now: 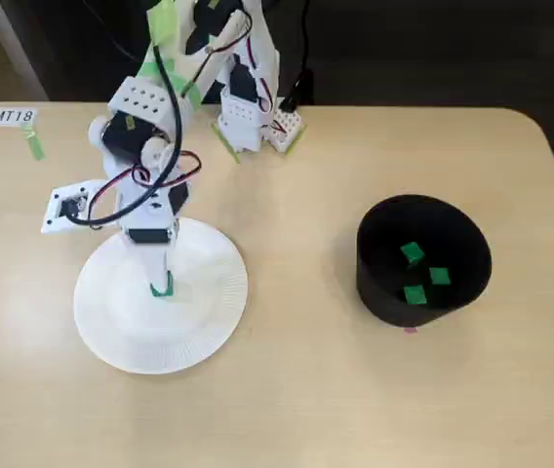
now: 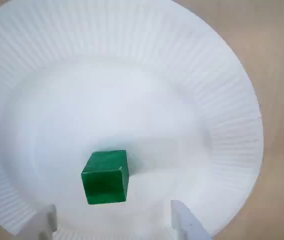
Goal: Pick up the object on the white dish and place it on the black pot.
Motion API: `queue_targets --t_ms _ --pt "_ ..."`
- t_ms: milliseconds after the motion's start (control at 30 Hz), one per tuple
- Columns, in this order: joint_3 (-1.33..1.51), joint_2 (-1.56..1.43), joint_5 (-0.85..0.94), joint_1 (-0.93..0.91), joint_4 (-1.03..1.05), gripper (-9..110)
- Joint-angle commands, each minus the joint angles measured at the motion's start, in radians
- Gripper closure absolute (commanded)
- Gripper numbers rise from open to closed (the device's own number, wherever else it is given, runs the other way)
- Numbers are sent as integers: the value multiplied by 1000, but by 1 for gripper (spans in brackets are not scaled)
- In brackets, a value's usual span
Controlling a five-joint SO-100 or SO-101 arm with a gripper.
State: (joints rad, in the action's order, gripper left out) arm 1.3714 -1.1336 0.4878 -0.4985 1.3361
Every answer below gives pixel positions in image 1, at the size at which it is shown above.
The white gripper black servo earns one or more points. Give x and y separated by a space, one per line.
146 237

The green cube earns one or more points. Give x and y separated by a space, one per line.
412 252
439 276
162 291
414 295

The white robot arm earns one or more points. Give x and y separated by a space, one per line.
140 100

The black round pot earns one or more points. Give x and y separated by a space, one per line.
379 292

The white paper plate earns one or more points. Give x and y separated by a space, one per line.
126 322

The green tape strip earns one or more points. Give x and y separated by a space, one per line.
228 144
296 141
34 144

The white MT18 label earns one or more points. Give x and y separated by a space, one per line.
12 116

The pink tape piece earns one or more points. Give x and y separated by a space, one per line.
410 330

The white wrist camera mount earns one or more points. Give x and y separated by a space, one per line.
60 219

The white metal frame leg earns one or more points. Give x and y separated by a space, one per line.
18 53

